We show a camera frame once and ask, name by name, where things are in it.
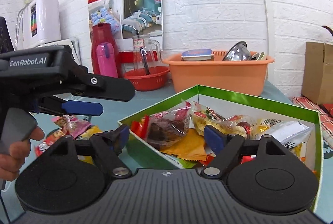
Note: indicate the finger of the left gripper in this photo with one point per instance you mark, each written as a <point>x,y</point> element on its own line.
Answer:
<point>60,107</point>

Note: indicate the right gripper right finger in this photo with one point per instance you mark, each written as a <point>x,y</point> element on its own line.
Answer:
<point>229,150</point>

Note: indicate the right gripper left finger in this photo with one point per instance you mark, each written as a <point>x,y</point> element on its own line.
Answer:
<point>107,147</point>

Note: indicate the yellow chips bag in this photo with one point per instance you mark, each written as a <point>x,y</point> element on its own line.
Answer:
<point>85,136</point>

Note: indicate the yellow transparent snack bag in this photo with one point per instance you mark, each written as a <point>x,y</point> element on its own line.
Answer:
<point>263,125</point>

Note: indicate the orange snack packet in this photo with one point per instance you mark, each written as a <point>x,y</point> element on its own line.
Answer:
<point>190,147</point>

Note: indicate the white snack packet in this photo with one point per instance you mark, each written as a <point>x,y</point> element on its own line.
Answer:
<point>289,133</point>

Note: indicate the pink nut snack bag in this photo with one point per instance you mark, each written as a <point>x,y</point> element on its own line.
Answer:
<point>70,125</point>

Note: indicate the red Vidal snack bag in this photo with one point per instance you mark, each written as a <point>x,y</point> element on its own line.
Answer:
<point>51,138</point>

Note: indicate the red fried snack bag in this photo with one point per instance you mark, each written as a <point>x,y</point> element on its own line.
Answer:
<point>140,128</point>

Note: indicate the Danco Galette cookie bag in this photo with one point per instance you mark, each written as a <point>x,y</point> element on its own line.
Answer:
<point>203,116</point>

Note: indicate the person's left hand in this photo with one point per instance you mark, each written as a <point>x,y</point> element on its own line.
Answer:
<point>18,152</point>

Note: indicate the green cardboard box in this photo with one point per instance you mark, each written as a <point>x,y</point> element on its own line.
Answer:
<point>269,153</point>

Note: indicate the pink thermos bottle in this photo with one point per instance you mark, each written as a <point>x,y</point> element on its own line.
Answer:
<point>106,60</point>

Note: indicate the white water purifier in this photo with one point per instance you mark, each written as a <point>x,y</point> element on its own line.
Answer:
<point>40,23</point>

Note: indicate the orange plastic basin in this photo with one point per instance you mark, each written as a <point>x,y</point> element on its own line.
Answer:
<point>247,77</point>

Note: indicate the red thermos jug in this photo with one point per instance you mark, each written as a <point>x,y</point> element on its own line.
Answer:
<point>101,34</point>

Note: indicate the red plastic basket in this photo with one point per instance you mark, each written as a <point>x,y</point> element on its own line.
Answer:
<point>147,82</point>

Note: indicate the clear glass pitcher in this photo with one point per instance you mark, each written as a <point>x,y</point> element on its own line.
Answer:
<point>146,54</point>

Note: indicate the brown cardboard box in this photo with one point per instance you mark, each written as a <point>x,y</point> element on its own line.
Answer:
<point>317,80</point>

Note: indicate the blue lidded tin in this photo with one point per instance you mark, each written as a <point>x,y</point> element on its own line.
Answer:
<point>197,55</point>

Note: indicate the bedding poster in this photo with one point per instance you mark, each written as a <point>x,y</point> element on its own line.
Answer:
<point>128,18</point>

